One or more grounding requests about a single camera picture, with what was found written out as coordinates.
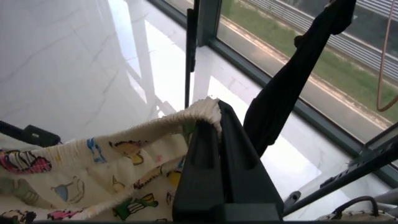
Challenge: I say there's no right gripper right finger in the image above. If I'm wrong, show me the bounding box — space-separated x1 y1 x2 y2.
218 100 285 222

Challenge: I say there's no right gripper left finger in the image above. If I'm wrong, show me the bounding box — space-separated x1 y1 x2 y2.
172 119 225 222

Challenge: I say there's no black garment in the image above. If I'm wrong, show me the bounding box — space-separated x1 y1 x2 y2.
243 0 358 158

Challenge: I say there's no cream printed garment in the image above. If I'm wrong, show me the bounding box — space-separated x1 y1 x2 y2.
0 96 223 222

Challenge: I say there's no pink clothes hanger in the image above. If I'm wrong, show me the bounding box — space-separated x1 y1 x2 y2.
376 0 398 113

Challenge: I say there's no black clothes rack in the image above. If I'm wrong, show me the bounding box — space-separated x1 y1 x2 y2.
185 0 398 217

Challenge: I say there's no window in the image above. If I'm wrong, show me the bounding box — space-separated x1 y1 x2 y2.
146 0 398 187

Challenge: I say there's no black power adapter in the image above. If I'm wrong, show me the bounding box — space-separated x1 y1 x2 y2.
23 124 62 148

